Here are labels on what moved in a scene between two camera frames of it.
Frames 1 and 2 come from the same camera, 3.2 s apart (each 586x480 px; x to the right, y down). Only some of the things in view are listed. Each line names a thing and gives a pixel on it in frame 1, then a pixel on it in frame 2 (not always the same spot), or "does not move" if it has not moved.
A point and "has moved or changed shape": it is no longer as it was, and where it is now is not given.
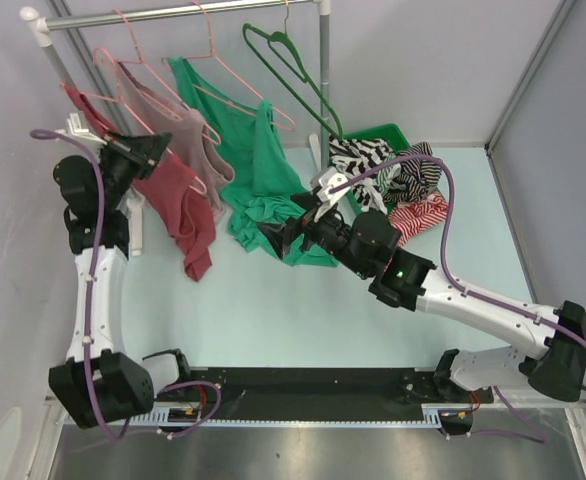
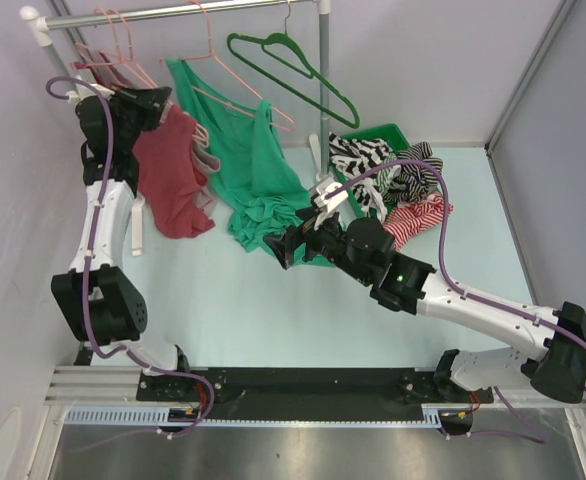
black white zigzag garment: x=355 y=158 does not move
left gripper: x=143 y=151 → x=148 y=102
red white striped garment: x=410 y=217 does not move
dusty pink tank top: x=184 y=135 → x=202 y=162
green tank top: x=259 y=184 does not move
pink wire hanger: x=132 y=110 → x=122 y=56
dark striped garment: x=417 y=175 does not move
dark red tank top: x=170 y=195 has moved or changed shape
